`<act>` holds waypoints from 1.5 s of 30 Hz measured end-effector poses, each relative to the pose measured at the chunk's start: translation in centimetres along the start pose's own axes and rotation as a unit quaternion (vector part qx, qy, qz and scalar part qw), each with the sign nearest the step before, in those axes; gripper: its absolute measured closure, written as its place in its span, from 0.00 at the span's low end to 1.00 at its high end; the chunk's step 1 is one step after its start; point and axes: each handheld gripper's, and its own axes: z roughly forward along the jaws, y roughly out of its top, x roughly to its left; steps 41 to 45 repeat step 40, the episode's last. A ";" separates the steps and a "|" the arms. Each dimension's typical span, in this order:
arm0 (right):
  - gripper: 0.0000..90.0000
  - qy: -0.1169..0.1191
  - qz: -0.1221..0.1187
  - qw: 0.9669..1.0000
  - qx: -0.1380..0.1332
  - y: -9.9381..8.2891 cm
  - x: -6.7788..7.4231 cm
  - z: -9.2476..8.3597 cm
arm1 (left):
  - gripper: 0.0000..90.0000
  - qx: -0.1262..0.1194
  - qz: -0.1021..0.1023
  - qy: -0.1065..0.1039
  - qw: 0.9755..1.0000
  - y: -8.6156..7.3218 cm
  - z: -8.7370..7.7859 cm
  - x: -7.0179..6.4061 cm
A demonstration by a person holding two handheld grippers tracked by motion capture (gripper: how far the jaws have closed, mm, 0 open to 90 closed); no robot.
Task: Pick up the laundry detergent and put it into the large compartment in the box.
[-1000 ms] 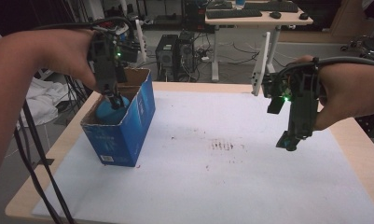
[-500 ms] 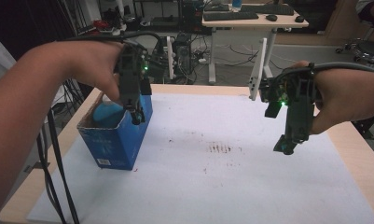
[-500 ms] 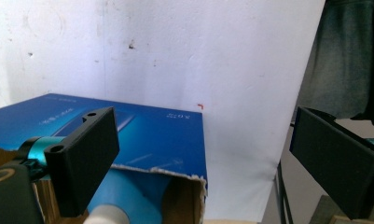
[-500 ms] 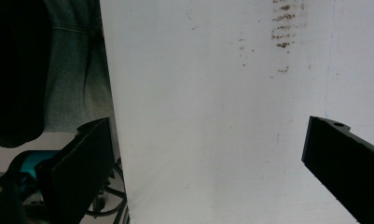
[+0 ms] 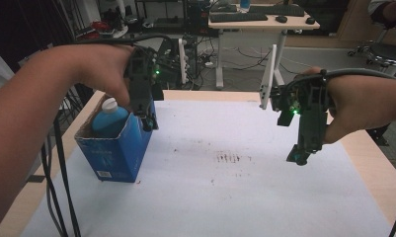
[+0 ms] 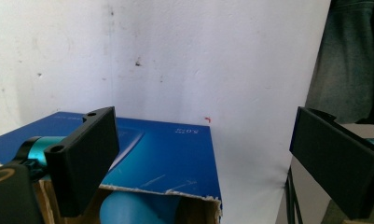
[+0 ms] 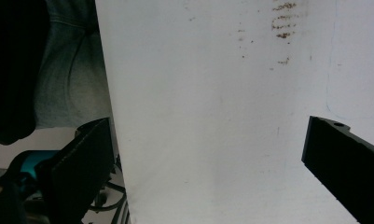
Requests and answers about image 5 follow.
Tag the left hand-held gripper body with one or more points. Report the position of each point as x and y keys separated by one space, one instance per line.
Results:
x=140 y=82

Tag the small blue bottle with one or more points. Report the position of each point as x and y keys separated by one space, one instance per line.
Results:
x=245 y=3

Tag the black keyboard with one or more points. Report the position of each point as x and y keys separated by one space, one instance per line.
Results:
x=238 y=17
x=277 y=10

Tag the round white table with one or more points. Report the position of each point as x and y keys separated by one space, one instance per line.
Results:
x=119 y=32

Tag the round black stool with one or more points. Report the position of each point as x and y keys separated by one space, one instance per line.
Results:
x=388 y=54

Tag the person's left hand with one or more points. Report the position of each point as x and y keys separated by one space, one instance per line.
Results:
x=103 y=72

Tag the blue bottle with white cap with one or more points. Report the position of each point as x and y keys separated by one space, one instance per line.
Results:
x=108 y=120

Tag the white table mat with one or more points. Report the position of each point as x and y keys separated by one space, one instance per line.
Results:
x=235 y=197

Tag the black curtain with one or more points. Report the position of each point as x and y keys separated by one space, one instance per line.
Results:
x=24 y=26

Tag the blue cardboard box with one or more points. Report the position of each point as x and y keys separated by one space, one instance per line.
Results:
x=119 y=158

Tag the person's right hand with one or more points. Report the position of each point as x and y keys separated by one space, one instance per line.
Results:
x=360 y=102

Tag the black computer mouse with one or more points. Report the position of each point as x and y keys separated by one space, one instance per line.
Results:
x=281 y=19
x=310 y=20

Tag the black computer tower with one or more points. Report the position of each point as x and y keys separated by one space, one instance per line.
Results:
x=193 y=56

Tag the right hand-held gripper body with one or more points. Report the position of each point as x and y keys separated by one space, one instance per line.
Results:
x=312 y=125

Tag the wooden desk with white legs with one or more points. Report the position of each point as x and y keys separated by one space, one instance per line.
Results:
x=264 y=25

